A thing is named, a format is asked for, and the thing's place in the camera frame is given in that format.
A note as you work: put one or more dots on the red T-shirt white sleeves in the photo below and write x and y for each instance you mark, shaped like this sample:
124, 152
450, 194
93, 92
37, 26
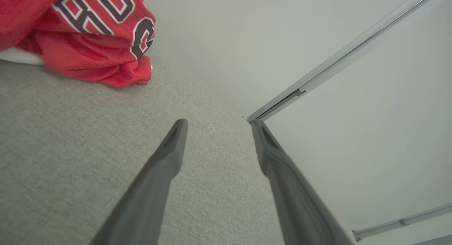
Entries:
88, 58

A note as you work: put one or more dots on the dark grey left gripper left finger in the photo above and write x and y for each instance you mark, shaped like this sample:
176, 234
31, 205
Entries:
148, 195

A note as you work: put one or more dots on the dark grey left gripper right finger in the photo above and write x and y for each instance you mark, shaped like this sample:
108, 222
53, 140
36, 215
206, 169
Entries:
296, 202

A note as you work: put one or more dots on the grey metal partition bottom rail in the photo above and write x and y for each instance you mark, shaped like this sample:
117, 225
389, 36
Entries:
402, 222
335, 60

